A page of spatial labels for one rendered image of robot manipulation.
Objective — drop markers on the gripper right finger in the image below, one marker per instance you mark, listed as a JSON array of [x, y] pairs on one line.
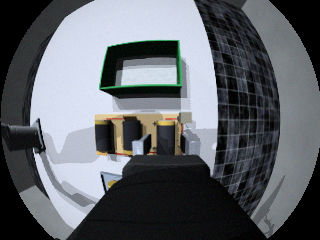
[[189, 146]]

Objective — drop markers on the green open-top box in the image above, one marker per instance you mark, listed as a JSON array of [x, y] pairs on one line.
[[151, 63]]

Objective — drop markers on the black battery with gold end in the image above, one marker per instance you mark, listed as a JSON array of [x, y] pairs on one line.
[[110, 183], [165, 137], [131, 131], [103, 136]]

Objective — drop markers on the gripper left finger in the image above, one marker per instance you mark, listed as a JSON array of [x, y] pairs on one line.
[[142, 146]]

